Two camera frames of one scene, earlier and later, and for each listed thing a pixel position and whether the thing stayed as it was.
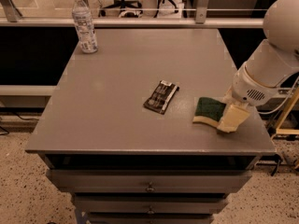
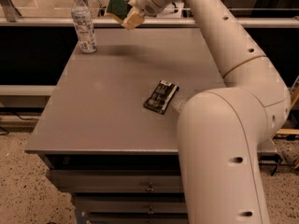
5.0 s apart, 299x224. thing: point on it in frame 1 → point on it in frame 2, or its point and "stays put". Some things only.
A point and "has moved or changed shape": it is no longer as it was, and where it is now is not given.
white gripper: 248,86 → 144,0
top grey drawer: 146,181 stays put
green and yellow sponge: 208,111 has moved or changed shape
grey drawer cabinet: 116,128 stays put
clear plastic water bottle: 83,23 stays put
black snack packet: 162,96 stays put
